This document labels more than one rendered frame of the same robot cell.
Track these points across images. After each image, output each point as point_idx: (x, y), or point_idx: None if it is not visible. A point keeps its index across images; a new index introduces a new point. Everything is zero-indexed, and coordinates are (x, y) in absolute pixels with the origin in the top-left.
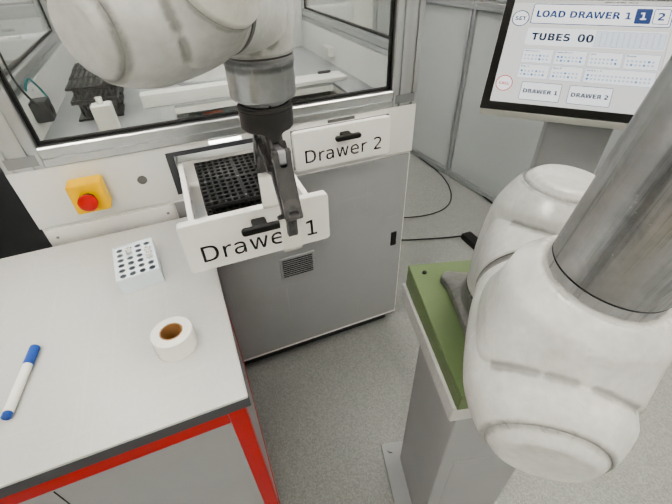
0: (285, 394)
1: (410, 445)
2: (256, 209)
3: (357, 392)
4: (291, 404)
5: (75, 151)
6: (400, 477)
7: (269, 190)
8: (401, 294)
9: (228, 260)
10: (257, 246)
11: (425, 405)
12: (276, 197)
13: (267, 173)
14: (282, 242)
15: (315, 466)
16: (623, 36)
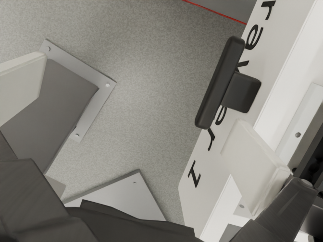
0: (213, 48)
1: (73, 92)
2: (265, 107)
3: (166, 101)
4: (201, 46)
5: None
6: (87, 75)
7: (242, 160)
8: (64, 187)
9: (257, 6)
10: (235, 69)
11: (32, 115)
12: (228, 162)
13: (265, 195)
14: (35, 56)
15: (141, 27)
16: None
